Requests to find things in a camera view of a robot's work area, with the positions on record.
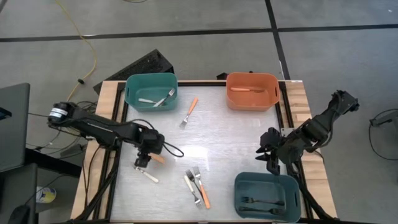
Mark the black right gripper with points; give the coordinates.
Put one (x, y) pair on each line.
(273, 140)

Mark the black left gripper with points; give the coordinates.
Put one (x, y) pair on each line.
(152, 140)

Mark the black fork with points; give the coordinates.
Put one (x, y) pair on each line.
(264, 201)
(190, 175)
(261, 210)

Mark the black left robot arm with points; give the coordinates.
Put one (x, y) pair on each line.
(102, 129)

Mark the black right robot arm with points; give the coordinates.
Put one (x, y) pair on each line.
(326, 121)

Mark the blue-grey plastic bin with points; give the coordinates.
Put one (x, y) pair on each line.
(264, 186)

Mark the orange plastic bin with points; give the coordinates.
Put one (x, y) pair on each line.
(248, 101)

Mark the wooden table board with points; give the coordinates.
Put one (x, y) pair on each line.
(323, 196)

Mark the teal plastic bin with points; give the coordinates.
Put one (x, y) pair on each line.
(149, 84)

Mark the black desk bar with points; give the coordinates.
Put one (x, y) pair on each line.
(53, 161)

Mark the yellow white roll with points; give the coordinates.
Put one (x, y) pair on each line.
(46, 195)

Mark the silver frame bracket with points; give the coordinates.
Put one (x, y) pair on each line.
(284, 132)

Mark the small black mount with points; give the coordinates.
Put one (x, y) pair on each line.
(222, 76)

